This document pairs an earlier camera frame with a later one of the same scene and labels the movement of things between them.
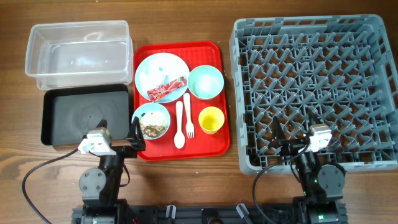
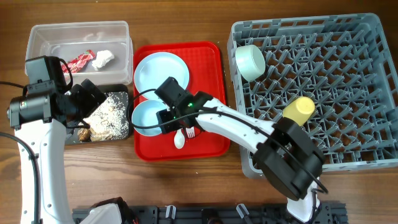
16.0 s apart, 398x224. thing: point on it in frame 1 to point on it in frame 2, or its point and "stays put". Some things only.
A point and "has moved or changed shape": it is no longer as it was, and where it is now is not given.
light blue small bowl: x=154 y=120 stays put
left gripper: x=135 y=140 to x=90 y=102
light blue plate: x=158 y=70 stays put
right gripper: x=291 y=145 to x=164 y=116
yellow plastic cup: x=211 y=119 has moved or changed shape
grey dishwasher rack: x=340 y=69 stays put
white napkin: x=158 y=70 to x=102 y=57
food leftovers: x=153 y=124 to x=109 y=121
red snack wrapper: x=161 y=91 has moved or changed shape
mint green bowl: x=205 y=81 to x=250 y=61
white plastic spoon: x=179 y=139 stays put
